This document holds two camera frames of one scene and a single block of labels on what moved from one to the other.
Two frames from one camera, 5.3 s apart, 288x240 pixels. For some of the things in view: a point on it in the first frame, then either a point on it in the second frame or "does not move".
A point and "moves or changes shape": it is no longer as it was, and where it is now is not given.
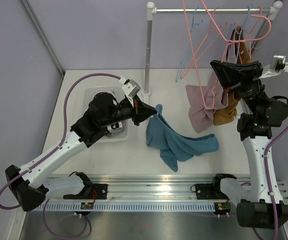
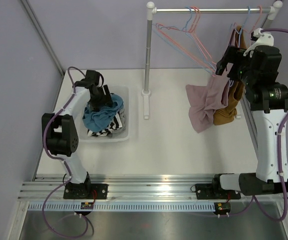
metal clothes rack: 275,10 does not move
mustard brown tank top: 229,108 does not move
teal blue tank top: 175,146 moves or changes shape
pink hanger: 183,77 -> 157,25
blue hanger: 240,33 does not move
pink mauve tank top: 204,100 does not move
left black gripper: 140,111 -> 105,99
